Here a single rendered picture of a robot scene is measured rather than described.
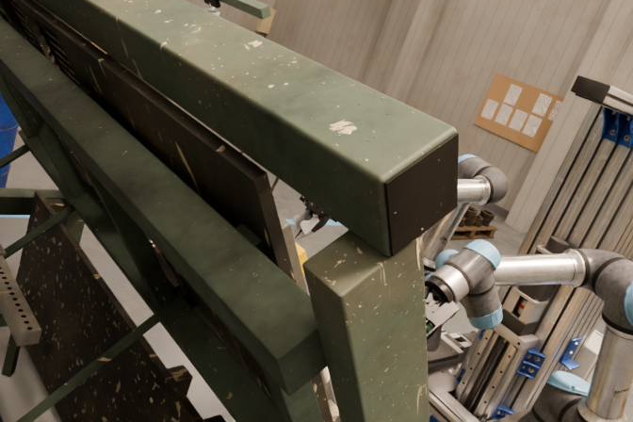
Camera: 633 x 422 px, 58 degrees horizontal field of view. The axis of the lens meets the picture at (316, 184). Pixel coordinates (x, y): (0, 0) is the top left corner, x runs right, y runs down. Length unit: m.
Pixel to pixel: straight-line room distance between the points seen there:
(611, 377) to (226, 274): 1.11
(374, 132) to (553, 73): 8.71
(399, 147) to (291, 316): 0.25
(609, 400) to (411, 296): 1.08
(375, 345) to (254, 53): 0.36
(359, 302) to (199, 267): 0.26
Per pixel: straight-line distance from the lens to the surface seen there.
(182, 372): 1.86
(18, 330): 1.59
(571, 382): 1.79
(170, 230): 0.81
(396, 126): 0.54
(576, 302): 1.93
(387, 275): 0.56
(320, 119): 0.56
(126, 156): 0.98
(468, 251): 1.23
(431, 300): 1.18
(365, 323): 0.58
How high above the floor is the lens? 1.96
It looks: 16 degrees down
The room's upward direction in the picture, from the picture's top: 20 degrees clockwise
